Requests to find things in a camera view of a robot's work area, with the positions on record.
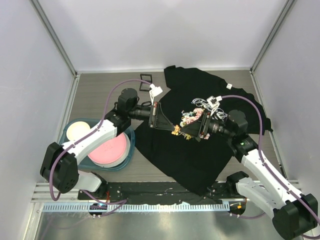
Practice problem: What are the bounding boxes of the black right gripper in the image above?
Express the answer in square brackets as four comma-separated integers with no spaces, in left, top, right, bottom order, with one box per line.
[180,109,234,139]

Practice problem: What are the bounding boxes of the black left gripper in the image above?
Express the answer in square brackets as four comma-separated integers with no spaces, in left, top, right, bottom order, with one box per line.
[128,102,175,131]

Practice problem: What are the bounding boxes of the black floral print t-shirt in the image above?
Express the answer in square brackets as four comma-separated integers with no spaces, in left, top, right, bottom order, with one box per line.
[134,65,272,195]

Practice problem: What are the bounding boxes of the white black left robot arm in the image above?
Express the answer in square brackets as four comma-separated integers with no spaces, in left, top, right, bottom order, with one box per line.
[40,85,175,201]

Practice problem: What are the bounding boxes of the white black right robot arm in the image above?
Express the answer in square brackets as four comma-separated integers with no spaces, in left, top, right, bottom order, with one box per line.
[179,110,320,240]

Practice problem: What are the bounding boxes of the white garment neck label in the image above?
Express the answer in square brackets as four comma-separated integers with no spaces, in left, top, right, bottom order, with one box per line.
[226,83,233,90]

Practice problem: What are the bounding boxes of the white plate under pink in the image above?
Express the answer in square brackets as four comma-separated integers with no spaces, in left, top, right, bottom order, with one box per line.
[91,134,131,168]

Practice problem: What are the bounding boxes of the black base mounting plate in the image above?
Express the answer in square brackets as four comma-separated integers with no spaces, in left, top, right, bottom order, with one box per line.
[77,181,257,206]

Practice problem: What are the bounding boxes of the teal plastic tray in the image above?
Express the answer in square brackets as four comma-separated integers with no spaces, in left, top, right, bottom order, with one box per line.
[59,118,136,172]

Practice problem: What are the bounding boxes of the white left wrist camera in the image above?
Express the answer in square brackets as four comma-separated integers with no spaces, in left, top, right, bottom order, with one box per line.
[149,83,163,104]

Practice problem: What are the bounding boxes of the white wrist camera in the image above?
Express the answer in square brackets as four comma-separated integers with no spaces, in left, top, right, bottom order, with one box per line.
[206,96,222,116]
[149,83,163,104]

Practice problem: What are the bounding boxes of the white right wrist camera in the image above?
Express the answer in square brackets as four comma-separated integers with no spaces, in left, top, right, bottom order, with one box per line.
[206,96,222,116]

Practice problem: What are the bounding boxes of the white slotted cable duct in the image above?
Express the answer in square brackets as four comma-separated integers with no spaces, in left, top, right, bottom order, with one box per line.
[42,201,230,213]

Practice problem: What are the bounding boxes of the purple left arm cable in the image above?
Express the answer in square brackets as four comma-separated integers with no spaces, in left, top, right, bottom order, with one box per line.
[48,79,152,217]

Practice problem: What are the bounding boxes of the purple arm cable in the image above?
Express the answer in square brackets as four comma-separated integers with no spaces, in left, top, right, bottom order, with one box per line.
[220,94,320,238]
[48,79,152,217]

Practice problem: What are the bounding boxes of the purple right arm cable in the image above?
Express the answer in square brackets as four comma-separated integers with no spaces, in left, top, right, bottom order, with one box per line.
[220,94,320,238]

